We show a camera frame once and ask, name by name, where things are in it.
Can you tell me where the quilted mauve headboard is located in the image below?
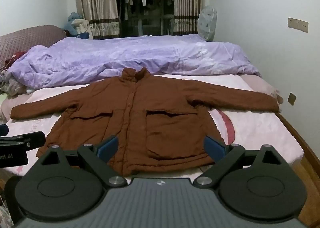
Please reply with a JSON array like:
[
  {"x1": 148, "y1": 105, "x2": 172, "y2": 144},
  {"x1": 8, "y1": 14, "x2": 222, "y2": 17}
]
[{"x1": 0, "y1": 25, "x2": 67, "y2": 68}]

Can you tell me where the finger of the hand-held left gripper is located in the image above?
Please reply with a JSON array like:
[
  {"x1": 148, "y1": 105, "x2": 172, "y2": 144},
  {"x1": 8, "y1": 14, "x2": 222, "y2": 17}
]
[{"x1": 0, "y1": 131, "x2": 47, "y2": 149}]

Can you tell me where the beige striped curtain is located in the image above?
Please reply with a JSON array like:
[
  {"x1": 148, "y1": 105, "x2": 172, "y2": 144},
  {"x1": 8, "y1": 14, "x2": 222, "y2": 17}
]
[
  {"x1": 174, "y1": 0, "x2": 203, "y2": 35},
  {"x1": 73, "y1": 0, "x2": 121, "y2": 40}
]

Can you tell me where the brown jacket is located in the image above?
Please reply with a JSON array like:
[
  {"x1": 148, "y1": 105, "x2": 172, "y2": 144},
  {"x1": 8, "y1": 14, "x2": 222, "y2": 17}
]
[{"x1": 11, "y1": 67, "x2": 280, "y2": 176}]

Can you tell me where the blue plush toy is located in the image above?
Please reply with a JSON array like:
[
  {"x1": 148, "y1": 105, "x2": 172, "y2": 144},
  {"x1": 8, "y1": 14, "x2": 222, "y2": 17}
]
[{"x1": 63, "y1": 12, "x2": 90, "y2": 39}]

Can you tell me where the white covered standing fan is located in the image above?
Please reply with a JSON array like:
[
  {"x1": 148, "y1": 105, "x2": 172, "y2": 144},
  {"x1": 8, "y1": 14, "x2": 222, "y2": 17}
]
[{"x1": 197, "y1": 5, "x2": 218, "y2": 42}]

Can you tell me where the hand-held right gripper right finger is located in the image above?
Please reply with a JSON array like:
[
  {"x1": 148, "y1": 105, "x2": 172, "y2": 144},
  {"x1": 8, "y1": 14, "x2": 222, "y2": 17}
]
[{"x1": 194, "y1": 136, "x2": 284, "y2": 188}]

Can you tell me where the window with hanging clothes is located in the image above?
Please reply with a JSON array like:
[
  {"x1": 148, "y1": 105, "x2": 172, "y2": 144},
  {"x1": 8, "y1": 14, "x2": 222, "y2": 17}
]
[{"x1": 114, "y1": 0, "x2": 175, "y2": 38}]

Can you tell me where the wide beige wall socket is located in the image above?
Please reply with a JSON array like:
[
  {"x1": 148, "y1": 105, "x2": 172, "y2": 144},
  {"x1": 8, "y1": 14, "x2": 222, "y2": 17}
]
[{"x1": 287, "y1": 17, "x2": 309, "y2": 33}]

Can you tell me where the purple duvet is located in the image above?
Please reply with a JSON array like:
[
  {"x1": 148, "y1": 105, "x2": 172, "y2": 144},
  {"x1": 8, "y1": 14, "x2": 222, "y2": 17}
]
[{"x1": 5, "y1": 34, "x2": 262, "y2": 96}]

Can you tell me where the dark red cloth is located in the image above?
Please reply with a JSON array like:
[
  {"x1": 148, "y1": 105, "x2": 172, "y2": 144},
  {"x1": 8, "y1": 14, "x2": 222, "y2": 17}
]
[{"x1": 5, "y1": 51, "x2": 27, "y2": 67}]

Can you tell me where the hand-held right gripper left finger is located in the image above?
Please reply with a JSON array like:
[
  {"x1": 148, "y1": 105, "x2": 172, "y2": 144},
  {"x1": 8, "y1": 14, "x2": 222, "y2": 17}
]
[{"x1": 37, "y1": 136, "x2": 127, "y2": 187}]

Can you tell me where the wooden bed frame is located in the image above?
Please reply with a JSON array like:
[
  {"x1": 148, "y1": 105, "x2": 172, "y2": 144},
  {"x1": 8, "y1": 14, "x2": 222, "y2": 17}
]
[{"x1": 275, "y1": 112, "x2": 320, "y2": 218}]

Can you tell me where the bed with pink sheet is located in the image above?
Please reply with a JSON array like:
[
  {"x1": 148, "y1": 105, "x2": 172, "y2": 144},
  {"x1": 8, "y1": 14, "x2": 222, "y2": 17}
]
[{"x1": 0, "y1": 74, "x2": 305, "y2": 186}]

